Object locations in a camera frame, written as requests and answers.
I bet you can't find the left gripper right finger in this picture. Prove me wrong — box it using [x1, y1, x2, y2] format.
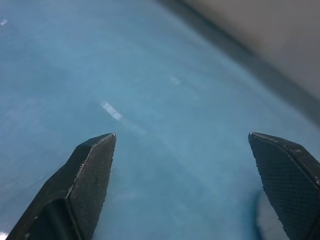
[247, 131, 320, 240]

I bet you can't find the white backdrop sheet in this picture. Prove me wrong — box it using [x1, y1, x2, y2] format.
[183, 0, 320, 111]

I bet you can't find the blue plastic table cover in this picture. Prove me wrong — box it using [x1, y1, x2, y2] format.
[0, 0, 320, 240]

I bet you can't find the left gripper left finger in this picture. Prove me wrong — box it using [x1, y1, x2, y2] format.
[4, 132, 117, 240]

